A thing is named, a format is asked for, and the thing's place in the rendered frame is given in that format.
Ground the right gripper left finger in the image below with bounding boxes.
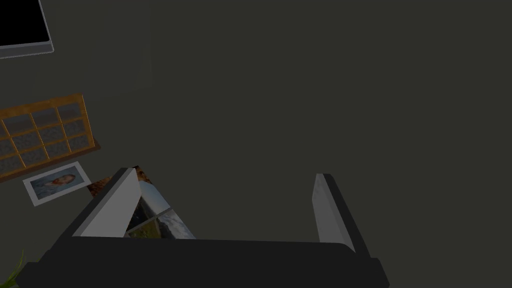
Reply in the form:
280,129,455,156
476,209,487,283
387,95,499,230
60,167,143,240

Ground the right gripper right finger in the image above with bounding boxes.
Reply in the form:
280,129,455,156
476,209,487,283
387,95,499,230
311,173,371,259

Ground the landscape photo collage picture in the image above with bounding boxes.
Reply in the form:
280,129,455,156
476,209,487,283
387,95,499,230
86,165,197,240

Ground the white framed portrait picture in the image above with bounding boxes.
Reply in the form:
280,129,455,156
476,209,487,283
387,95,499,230
22,160,93,208

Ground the wooden grid window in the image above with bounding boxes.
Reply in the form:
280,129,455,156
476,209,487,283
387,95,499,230
0,93,102,184

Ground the green plant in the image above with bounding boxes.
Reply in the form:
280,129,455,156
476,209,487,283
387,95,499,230
0,248,27,287

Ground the black flat screen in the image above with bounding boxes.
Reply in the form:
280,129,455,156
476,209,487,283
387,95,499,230
0,0,55,60

